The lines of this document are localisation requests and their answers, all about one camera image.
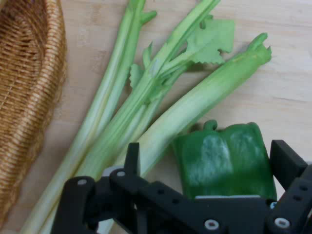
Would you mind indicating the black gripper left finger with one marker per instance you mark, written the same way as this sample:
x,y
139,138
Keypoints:
x,y
80,202

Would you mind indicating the green celery bunch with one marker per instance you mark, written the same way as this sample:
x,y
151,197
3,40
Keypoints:
x,y
175,114

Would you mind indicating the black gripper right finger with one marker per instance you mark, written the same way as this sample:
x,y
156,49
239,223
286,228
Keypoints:
x,y
285,161

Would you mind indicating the green bell pepper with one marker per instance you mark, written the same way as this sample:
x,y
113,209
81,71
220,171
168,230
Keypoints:
x,y
226,163

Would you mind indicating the woven wicker basket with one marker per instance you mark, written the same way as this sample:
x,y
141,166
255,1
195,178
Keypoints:
x,y
26,80

